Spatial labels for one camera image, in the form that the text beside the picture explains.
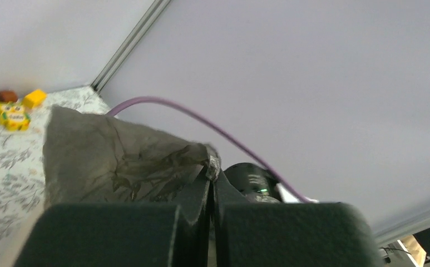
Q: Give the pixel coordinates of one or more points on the yellow patterned toy block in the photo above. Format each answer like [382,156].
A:
[13,116]

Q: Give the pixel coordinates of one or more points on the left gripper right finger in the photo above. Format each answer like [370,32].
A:
[261,234]

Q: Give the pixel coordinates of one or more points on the right aluminium frame post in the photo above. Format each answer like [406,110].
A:
[138,32]

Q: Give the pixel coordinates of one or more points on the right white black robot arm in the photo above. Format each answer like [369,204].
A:
[254,182]

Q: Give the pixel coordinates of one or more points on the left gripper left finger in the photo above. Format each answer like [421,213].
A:
[172,233]

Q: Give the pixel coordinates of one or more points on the small yellow block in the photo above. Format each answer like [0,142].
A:
[34,99]

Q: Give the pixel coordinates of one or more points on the dark trash bag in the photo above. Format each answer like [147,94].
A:
[95,158]

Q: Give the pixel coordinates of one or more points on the floral patterned table mat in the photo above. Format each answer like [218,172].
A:
[22,180]

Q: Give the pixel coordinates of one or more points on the brown cylinder stick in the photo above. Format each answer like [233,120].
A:
[8,96]

